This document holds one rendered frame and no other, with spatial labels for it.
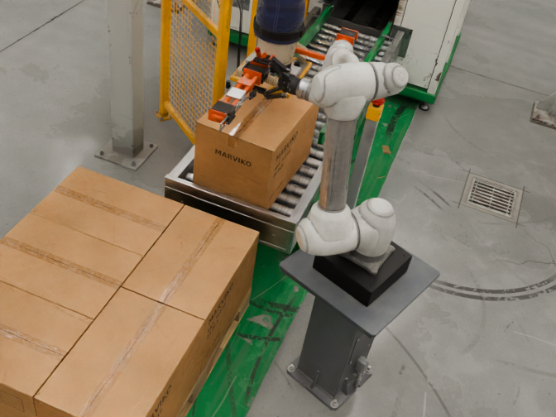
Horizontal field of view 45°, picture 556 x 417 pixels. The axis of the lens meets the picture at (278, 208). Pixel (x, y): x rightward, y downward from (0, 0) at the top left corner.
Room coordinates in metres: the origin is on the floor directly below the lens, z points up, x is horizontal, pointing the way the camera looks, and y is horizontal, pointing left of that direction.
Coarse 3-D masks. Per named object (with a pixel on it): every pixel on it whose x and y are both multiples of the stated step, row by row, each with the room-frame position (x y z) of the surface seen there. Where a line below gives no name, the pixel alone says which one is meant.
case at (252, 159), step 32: (224, 96) 2.83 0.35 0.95; (256, 96) 2.88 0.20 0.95; (224, 128) 2.56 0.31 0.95; (256, 128) 2.60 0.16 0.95; (288, 128) 2.65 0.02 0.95; (224, 160) 2.52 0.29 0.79; (256, 160) 2.47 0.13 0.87; (288, 160) 2.67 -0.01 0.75; (224, 192) 2.52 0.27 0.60; (256, 192) 2.47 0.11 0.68
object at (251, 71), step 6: (252, 60) 2.60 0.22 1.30; (246, 66) 2.56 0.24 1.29; (252, 66) 2.57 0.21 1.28; (258, 66) 2.58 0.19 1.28; (264, 66) 2.59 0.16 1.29; (246, 72) 2.52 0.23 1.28; (252, 72) 2.52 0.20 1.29; (258, 72) 2.52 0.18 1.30; (264, 72) 2.53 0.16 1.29; (252, 78) 2.52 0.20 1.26; (258, 78) 2.51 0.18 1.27; (264, 78) 2.54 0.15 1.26; (258, 84) 2.51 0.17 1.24
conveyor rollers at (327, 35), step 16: (320, 32) 4.49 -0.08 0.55; (336, 32) 4.53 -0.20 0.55; (320, 48) 4.27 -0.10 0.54; (368, 48) 4.38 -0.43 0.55; (384, 48) 4.43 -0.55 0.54; (320, 64) 4.08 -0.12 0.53; (320, 112) 3.51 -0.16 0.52; (320, 128) 3.32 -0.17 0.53; (320, 160) 3.04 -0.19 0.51; (192, 176) 2.66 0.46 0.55; (288, 192) 2.70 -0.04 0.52; (272, 208) 2.53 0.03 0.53; (288, 208) 2.54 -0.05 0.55
